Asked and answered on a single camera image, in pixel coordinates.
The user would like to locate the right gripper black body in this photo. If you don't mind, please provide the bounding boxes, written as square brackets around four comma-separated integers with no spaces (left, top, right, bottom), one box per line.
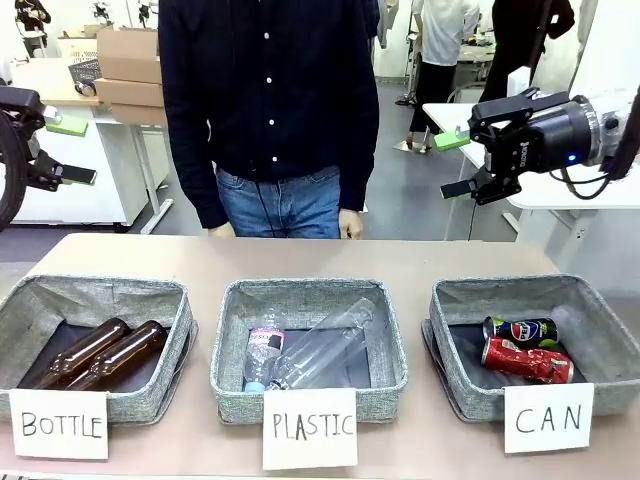
[483,91,597,177]

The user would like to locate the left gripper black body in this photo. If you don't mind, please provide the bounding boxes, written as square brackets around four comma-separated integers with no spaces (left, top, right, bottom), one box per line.
[0,85,45,167]

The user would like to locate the dark Pepsi can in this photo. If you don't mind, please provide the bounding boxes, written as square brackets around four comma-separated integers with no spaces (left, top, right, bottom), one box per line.
[481,315,560,352]

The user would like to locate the crushed red cola can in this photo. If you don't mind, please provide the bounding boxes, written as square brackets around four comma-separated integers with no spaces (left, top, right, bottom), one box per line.
[480,335,576,386]

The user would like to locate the brown glass bottle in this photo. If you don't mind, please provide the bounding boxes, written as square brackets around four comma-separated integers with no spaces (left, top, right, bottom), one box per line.
[66,319,169,392]
[30,316,132,392]

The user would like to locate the large clear plastic bottle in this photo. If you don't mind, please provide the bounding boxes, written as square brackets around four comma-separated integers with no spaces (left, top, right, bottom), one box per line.
[266,296,377,392]

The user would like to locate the small clear water bottle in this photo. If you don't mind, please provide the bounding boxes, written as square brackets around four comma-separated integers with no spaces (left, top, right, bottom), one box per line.
[242,326,287,393]

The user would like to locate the black mesh basket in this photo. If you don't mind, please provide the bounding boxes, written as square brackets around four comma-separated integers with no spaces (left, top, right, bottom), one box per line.
[66,58,101,96]

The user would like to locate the grey fabric basket can label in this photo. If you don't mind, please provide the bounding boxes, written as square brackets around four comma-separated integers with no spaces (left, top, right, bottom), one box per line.
[422,273,640,424]

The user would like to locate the grey fabric basket plastic label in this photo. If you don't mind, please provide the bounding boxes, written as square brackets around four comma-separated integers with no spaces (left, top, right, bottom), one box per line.
[209,277,409,426]

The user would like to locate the white paper sign CAN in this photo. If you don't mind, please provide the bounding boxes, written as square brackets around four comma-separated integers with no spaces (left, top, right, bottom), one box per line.
[502,382,595,454]

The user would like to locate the grey fabric basket bottle label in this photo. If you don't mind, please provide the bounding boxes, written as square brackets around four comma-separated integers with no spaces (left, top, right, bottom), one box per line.
[0,273,199,426]

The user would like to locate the person's left hand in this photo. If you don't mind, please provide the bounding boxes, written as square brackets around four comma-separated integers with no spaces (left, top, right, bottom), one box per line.
[338,208,365,242]

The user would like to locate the wooden top desk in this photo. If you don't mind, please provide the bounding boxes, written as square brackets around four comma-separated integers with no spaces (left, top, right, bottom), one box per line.
[8,58,104,107]

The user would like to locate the flat closed cardboard box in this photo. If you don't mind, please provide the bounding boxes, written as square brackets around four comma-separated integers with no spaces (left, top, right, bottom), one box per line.
[110,101,169,128]
[93,77,166,109]

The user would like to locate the white plastic crate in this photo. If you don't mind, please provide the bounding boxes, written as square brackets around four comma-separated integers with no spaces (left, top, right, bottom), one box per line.
[58,36,99,64]

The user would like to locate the person in black clothes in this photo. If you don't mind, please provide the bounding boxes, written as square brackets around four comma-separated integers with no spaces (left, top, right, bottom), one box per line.
[478,0,577,105]

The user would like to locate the white desk with legs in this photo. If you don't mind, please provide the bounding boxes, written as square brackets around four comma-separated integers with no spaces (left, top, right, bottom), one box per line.
[93,115,175,236]

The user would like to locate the open cardboard box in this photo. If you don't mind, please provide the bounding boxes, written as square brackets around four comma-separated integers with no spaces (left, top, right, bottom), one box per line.
[95,26,164,85]

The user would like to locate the person in white shirt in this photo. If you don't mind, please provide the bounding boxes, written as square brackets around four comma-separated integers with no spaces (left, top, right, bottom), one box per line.
[394,0,482,154]

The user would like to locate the person in dark shirt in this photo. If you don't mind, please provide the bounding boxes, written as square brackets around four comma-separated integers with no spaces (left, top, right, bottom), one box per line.
[158,0,381,240]

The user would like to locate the white paper sign BOTTLE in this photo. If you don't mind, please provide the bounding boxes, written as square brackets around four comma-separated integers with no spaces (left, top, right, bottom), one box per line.
[8,388,110,461]

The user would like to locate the white paper sign PLASTIC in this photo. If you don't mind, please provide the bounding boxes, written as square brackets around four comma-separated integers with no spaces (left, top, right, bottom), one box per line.
[262,387,359,472]

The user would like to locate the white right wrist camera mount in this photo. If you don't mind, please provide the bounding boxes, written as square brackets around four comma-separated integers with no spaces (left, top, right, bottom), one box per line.
[506,64,532,100]

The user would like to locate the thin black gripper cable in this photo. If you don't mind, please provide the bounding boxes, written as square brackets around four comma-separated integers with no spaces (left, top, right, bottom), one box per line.
[548,166,615,202]

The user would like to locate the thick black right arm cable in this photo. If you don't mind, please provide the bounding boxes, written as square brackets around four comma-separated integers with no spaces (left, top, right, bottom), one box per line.
[606,83,640,182]

